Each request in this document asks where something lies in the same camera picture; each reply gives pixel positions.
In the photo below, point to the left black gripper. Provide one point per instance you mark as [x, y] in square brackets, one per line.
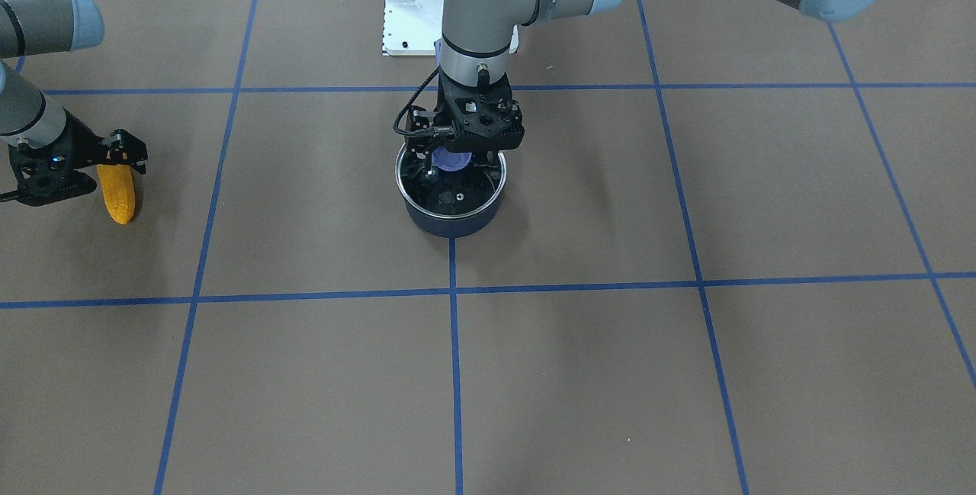
[417, 153]

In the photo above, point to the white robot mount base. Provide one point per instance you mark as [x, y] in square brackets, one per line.
[411, 27]

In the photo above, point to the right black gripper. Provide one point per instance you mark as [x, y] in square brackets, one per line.
[76, 135]

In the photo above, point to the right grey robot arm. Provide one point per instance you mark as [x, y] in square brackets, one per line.
[34, 27]

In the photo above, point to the yellow corn cob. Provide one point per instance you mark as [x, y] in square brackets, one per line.
[118, 192]

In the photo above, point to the dark blue saucepan purple handle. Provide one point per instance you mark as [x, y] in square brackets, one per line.
[453, 229]

